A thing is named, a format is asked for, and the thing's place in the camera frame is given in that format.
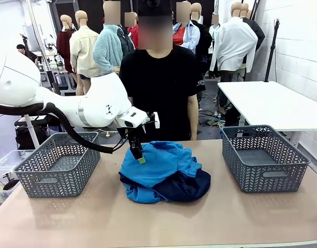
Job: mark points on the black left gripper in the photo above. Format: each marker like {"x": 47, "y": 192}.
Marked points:
{"x": 135, "y": 139}

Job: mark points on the bright blue top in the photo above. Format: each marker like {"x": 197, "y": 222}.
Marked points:
{"x": 160, "y": 165}

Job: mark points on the navy blue shorts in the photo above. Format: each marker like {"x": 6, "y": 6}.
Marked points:
{"x": 184, "y": 187}

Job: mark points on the person's left forearm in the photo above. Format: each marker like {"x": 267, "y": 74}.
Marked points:
{"x": 193, "y": 116}

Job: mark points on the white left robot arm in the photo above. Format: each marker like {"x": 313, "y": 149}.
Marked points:
{"x": 96, "y": 103}

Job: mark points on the person's left hand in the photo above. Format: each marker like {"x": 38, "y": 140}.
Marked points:
{"x": 194, "y": 137}

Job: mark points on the person in black t-shirt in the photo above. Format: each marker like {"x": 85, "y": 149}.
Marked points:
{"x": 160, "y": 85}

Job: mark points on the grey plastic lattice basket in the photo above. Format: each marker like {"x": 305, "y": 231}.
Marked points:
{"x": 266, "y": 184}
{"x": 57, "y": 186}

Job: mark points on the black bag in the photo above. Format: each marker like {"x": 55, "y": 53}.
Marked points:
{"x": 29, "y": 137}

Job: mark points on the mannequin in red top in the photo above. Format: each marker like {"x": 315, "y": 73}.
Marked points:
{"x": 134, "y": 34}

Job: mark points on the mannequin in cream jacket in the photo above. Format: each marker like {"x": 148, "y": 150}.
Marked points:
{"x": 82, "y": 46}

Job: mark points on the mannequin in black jacket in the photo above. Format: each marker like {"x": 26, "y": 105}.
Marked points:
{"x": 203, "y": 44}
{"x": 256, "y": 31}

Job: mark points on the mannequin in light blue shirt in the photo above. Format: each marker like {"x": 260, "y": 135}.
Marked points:
{"x": 189, "y": 36}

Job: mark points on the clear plastic storage box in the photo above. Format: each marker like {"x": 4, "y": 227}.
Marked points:
{"x": 0, "y": 196}
{"x": 8, "y": 157}

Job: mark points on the black clamp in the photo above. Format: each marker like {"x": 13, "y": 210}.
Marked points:
{"x": 11, "y": 184}

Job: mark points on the mannequin in maroon garment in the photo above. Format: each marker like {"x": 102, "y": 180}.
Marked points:
{"x": 63, "y": 44}

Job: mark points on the mannequin in white shirt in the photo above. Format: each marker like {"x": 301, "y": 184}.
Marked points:
{"x": 233, "y": 46}

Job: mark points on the mannequin in pale top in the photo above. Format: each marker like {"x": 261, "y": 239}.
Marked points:
{"x": 214, "y": 31}

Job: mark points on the black cap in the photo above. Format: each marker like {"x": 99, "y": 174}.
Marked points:
{"x": 154, "y": 7}

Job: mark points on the background person in black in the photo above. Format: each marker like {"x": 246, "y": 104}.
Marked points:
{"x": 26, "y": 53}

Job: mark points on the silver light stand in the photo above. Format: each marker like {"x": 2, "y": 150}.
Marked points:
{"x": 38, "y": 38}

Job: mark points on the black tripod stand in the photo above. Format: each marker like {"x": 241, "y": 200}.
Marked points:
{"x": 272, "y": 51}

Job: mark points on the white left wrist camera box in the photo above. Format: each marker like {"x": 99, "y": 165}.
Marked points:
{"x": 156, "y": 121}

